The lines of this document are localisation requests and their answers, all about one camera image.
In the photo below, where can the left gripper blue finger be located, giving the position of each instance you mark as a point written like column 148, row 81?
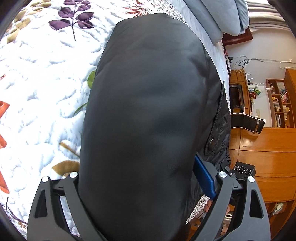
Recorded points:
column 205, row 174

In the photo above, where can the black padded pants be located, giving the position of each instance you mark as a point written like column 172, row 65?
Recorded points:
column 156, row 101

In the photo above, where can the wooden desk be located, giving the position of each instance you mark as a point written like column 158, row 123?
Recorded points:
column 239, row 95

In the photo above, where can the dark wooden headboard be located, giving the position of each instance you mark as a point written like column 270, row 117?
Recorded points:
column 231, row 40

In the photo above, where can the grey striped curtain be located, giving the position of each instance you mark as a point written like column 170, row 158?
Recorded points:
column 262, row 15

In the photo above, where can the floral quilted bedspread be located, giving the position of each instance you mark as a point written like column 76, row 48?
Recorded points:
column 44, row 75

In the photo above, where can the wooden wall shelf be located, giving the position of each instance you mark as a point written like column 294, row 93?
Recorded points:
column 280, row 105

